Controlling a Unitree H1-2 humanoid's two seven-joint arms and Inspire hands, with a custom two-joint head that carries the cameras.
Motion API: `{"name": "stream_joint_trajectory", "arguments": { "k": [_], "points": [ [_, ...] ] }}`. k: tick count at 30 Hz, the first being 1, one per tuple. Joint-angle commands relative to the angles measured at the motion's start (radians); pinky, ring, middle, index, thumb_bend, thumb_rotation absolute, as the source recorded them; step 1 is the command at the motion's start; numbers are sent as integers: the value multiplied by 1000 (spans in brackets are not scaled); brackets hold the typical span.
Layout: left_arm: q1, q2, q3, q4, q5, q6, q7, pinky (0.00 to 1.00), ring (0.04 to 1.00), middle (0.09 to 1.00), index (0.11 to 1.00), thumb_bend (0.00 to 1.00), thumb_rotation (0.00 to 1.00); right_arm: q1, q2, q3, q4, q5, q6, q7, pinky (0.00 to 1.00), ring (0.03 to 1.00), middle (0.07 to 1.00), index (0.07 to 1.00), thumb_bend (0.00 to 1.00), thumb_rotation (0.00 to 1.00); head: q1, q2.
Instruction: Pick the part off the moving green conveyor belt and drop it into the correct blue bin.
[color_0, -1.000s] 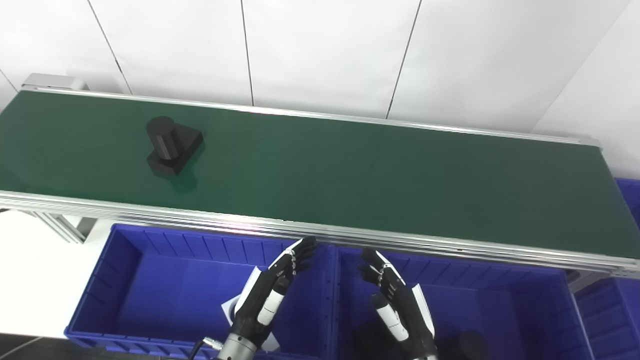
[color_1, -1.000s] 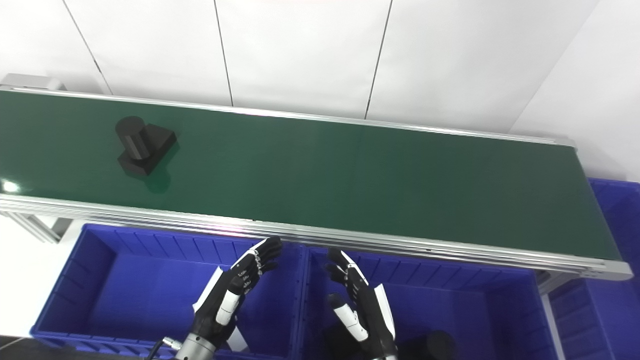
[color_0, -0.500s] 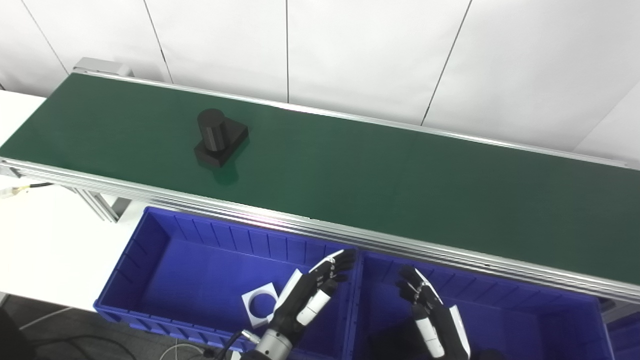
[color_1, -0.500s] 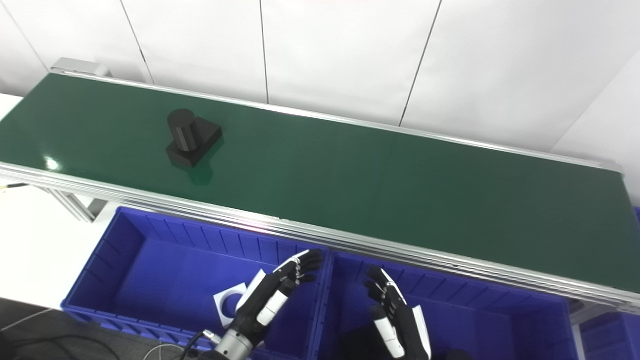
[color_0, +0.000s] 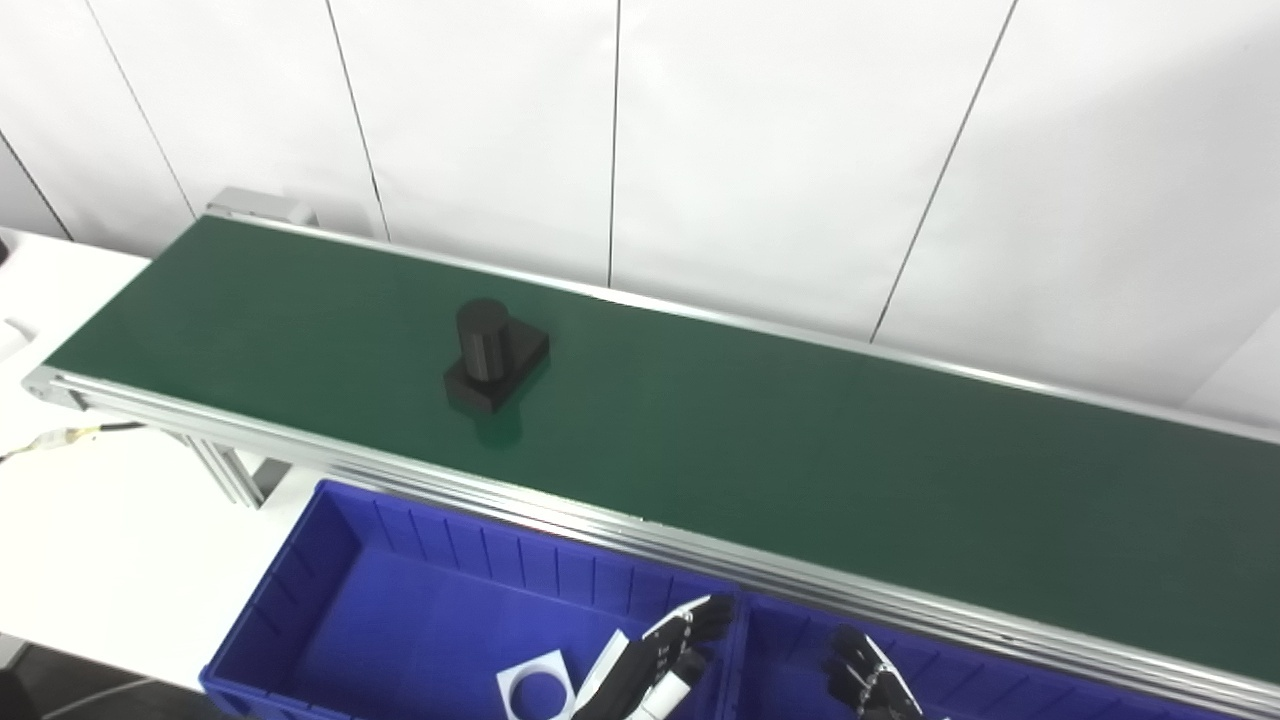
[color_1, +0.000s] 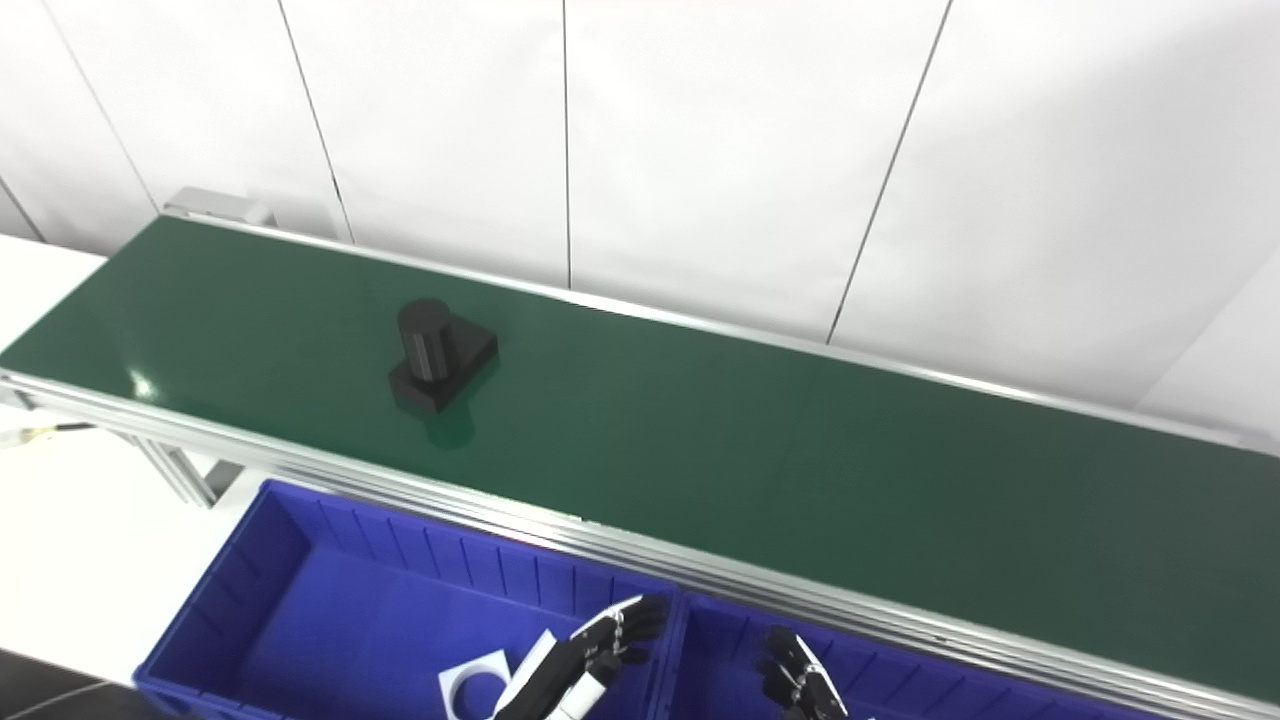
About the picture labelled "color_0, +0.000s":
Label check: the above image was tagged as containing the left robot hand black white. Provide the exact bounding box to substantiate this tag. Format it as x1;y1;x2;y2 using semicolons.
575;594;736;720

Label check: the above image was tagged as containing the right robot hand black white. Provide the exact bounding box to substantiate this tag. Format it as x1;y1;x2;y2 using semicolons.
825;625;926;720

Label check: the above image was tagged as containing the black cylinder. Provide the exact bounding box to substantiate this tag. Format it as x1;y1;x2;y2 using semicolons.
443;297;551;415

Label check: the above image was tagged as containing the blue bin with black parts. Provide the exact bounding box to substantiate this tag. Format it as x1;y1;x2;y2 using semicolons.
725;595;1280;720

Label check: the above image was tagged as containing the green conveyor belt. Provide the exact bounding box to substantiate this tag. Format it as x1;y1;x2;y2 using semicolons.
45;215;1280;686
22;187;1280;720

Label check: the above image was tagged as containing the blue bin with white part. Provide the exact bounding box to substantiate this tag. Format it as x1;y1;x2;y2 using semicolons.
200;480;746;720

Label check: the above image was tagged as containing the aluminium conveyor leg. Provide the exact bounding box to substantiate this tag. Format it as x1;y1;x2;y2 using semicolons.
180;432;291;509

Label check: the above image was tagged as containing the grey conveyor end housing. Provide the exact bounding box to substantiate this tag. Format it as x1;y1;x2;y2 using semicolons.
208;187;319;227

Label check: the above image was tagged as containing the white ring bracket part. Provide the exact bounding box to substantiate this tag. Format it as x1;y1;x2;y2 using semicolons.
497;650;578;720

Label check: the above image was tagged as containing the cable with yellow connector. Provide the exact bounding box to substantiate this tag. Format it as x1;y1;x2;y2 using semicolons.
0;422;147;463

